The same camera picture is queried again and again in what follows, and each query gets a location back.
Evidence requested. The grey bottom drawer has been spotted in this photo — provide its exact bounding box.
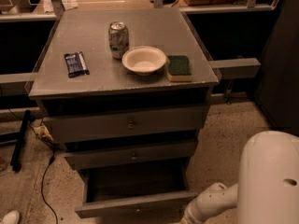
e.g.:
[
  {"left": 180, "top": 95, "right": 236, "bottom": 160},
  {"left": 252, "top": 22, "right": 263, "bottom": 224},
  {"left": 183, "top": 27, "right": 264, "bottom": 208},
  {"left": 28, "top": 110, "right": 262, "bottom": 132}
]
[{"left": 75, "top": 159, "right": 197, "bottom": 218}]

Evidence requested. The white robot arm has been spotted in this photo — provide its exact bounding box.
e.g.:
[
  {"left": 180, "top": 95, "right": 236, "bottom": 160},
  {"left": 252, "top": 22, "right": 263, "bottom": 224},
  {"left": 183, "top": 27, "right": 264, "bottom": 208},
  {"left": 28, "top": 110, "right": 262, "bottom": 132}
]
[{"left": 180, "top": 131, "right": 299, "bottom": 224}]

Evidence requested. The grey drawer cabinet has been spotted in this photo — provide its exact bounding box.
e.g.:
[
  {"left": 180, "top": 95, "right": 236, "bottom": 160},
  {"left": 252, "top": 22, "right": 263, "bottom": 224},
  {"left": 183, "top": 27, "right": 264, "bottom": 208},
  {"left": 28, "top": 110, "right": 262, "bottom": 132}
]
[{"left": 27, "top": 7, "right": 220, "bottom": 173}]

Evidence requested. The grey top drawer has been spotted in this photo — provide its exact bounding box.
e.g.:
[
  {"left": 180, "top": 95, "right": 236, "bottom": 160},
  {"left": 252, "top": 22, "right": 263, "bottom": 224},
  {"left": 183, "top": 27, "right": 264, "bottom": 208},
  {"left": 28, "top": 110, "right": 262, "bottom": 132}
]
[{"left": 44, "top": 105, "right": 209, "bottom": 143}]

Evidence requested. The white paper bowl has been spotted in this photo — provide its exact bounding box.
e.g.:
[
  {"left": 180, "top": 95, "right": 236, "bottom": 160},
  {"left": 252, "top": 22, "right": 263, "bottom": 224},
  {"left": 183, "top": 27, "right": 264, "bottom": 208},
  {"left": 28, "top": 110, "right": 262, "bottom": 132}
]
[{"left": 121, "top": 46, "right": 167, "bottom": 76}]

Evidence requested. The green yellow sponge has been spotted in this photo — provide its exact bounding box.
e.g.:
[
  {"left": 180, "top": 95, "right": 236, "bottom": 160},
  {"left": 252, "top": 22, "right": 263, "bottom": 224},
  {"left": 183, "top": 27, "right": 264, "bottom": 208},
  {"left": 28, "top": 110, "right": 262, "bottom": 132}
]
[{"left": 167, "top": 55, "right": 192, "bottom": 82}]

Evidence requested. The green white soda can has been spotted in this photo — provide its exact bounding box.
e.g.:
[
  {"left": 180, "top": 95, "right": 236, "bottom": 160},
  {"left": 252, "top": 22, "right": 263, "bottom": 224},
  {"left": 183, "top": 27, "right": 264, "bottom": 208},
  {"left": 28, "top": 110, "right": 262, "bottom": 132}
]
[{"left": 108, "top": 21, "right": 129, "bottom": 59}]

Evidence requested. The blue snack packet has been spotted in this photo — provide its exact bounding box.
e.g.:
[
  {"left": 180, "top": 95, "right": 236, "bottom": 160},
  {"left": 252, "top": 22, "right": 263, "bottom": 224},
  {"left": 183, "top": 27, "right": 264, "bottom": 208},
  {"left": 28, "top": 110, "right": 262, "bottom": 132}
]
[{"left": 64, "top": 51, "right": 90, "bottom": 78}]

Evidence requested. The white power strip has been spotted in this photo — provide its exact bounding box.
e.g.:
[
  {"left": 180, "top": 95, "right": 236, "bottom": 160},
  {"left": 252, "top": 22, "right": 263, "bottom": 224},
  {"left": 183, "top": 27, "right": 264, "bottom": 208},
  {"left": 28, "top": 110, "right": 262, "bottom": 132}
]
[{"left": 34, "top": 125, "right": 53, "bottom": 142}]

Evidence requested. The white crumpled cloth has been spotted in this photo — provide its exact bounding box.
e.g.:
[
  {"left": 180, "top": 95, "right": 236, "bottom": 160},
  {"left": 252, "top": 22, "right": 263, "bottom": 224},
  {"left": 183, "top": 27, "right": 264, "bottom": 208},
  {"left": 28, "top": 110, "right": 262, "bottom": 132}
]
[{"left": 62, "top": 0, "right": 78, "bottom": 10}]

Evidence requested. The black bar on floor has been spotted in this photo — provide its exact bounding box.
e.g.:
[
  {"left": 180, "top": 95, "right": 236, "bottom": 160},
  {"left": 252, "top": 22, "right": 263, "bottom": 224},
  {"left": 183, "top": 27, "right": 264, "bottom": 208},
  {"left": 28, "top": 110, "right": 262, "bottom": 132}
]
[{"left": 10, "top": 110, "right": 31, "bottom": 172}]

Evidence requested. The white shoe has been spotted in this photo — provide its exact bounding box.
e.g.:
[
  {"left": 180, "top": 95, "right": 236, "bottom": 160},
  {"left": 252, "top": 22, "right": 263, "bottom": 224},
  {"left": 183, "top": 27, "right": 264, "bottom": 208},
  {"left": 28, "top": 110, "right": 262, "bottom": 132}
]
[{"left": 0, "top": 210, "right": 21, "bottom": 224}]

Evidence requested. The grey side rail right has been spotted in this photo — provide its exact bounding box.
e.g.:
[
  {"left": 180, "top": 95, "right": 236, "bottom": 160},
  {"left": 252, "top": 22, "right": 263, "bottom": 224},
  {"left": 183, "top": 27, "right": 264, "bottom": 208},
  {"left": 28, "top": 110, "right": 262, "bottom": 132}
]
[{"left": 209, "top": 58, "right": 261, "bottom": 80}]

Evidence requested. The grey side rail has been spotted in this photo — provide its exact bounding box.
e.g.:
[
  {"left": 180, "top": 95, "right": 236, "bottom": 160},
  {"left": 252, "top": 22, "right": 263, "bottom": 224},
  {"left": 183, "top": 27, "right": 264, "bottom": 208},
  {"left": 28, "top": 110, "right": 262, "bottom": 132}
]
[
  {"left": 0, "top": 73, "right": 37, "bottom": 96},
  {"left": 209, "top": 58, "right": 261, "bottom": 80}
]

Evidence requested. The black floor cable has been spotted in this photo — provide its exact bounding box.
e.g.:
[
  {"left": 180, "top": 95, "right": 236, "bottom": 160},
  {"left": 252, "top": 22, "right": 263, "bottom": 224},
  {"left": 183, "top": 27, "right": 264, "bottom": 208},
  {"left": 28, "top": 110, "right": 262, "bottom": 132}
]
[{"left": 40, "top": 155, "right": 59, "bottom": 224}]

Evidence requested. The grey side rail left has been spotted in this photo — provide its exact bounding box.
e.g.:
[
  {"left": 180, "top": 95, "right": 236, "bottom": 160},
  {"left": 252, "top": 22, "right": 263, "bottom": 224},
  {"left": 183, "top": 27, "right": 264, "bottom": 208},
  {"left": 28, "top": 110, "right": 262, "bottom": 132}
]
[{"left": 0, "top": 73, "right": 37, "bottom": 96}]

